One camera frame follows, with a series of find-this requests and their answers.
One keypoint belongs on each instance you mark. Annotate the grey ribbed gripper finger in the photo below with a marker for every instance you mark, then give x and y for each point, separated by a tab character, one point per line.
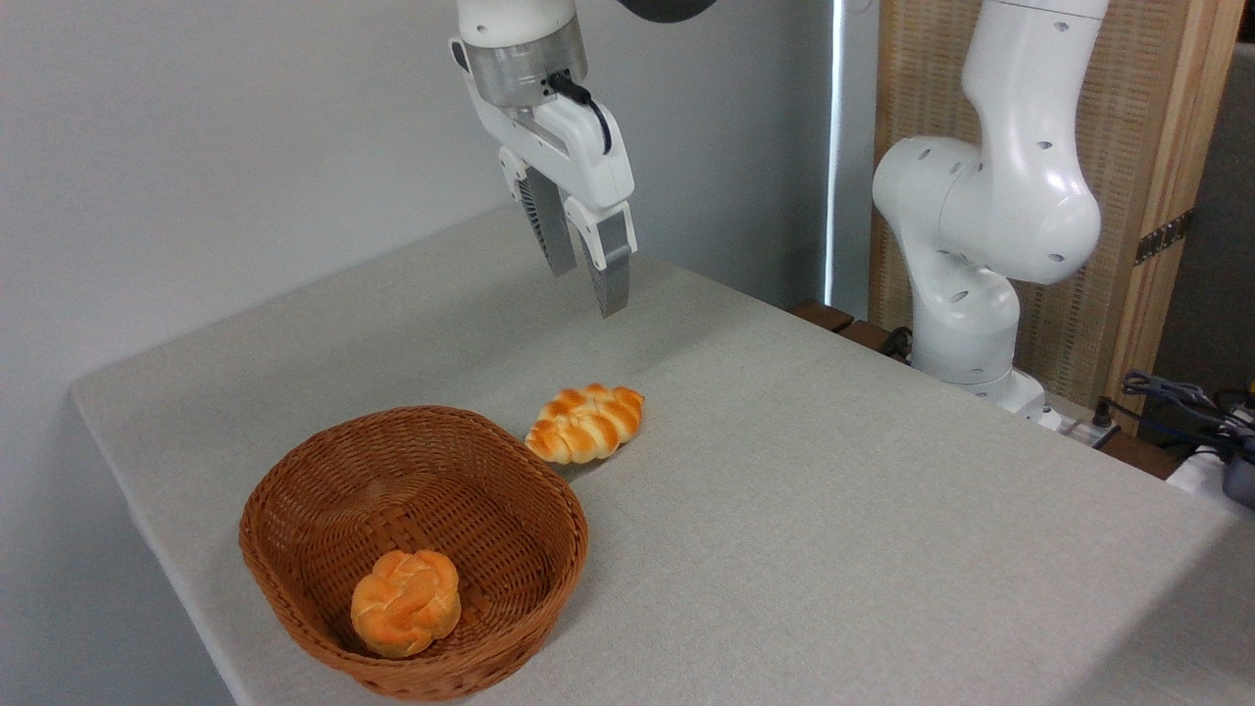
549	230
610	270

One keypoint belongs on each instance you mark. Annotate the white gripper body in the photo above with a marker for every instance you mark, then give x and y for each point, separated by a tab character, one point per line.
578	157

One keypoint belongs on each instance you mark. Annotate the long braided bread loaf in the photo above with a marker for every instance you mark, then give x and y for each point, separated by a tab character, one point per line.
588	424

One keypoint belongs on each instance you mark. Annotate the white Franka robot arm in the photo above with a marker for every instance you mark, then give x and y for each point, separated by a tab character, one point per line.
980	196

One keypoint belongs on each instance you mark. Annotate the round orange bread roll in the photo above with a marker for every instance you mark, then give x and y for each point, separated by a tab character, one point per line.
407	603

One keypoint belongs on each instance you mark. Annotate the grey tablecloth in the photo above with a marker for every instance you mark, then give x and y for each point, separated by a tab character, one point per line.
784	490

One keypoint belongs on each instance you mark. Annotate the brown wicker basket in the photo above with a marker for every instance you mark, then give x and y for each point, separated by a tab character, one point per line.
510	549

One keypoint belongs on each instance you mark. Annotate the metal screen hinge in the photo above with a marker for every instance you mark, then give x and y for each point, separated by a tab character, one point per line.
1162	238

